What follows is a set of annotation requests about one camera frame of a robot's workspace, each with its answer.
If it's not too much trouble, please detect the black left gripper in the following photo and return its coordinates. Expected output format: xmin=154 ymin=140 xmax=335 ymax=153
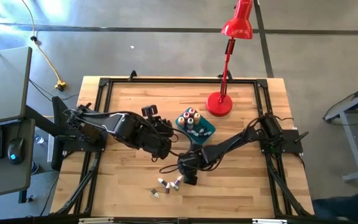
xmin=141 ymin=105 xmax=175 ymax=139

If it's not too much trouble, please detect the teal plastic bin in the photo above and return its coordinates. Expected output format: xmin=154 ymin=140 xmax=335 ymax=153
xmin=175 ymin=107 xmax=216 ymax=146

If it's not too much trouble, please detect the red desk lamp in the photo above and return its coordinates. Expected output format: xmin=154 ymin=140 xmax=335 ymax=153
xmin=206 ymin=0 xmax=254 ymax=118

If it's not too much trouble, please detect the black desk base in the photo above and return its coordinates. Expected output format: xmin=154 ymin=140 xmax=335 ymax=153
xmin=25 ymin=95 xmax=74 ymax=171

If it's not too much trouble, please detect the black computer mouse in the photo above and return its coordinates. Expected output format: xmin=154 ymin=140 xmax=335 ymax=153
xmin=7 ymin=137 xmax=25 ymax=165

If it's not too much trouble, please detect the grey metal table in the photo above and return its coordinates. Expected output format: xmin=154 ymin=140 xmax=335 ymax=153
xmin=323 ymin=77 xmax=358 ymax=183

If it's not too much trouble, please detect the black aluminium table frame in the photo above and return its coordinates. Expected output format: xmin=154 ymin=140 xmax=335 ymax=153
xmin=50 ymin=76 xmax=315 ymax=224

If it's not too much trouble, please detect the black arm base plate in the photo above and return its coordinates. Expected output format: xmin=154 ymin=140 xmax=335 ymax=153
xmin=259 ymin=129 xmax=304 ymax=155
xmin=57 ymin=133 xmax=108 ymax=153

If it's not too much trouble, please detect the silver metal bracket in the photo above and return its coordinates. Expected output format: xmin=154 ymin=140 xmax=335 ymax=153
xmin=78 ymin=217 xmax=114 ymax=224
xmin=252 ymin=218 xmax=288 ymax=224

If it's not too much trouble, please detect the black floor cable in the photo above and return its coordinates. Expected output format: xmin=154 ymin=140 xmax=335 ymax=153
xmin=28 ymin=78 xmax=80 ymax=102

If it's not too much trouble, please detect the yellow extension cord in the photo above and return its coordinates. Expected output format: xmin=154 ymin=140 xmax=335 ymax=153
xmin=21 ymin=0 xmax=68 ymax=92

